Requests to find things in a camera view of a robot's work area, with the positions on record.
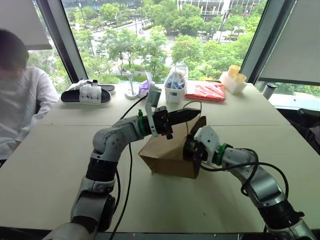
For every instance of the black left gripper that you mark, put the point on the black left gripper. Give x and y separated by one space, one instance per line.
162 122

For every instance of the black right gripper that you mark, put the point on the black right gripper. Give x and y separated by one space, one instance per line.
193 150

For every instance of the brown paper bag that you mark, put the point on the brown paper bag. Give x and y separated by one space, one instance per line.
165 155

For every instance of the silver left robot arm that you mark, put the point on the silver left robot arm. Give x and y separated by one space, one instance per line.
110 147

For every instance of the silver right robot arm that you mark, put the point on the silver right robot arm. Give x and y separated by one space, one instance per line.
260 180

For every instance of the red plastic bag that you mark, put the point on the red plastic bag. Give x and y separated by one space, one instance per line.
206 91

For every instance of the purple plastic bag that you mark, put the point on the purple plastic bag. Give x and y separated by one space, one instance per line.
144 87

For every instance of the white bin with bagged items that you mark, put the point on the white bin with bagged items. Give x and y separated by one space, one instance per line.
175 87

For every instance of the white cup holder block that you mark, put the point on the white cup holder block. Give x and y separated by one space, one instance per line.
232 85

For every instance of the white stand with round base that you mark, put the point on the white stand with round base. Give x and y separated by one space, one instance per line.
131 93

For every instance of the yellow cup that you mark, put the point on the yellow cup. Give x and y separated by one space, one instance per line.
234 70
240 78

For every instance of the black and white slipper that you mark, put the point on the black and white slipper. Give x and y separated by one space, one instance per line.
87 96
107 88

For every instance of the white bottle with black lid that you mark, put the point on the white bottle with black lid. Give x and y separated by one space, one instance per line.
269 91

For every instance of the black chair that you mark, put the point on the black chair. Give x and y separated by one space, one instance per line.
308 130

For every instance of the person in white shirt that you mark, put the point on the person in white shirt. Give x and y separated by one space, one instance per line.
17 100

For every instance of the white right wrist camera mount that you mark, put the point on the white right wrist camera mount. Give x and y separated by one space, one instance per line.
208 140

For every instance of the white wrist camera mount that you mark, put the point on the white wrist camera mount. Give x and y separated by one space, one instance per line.
208 140
154 96

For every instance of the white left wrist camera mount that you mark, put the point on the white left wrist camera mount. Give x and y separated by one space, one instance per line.
154 96

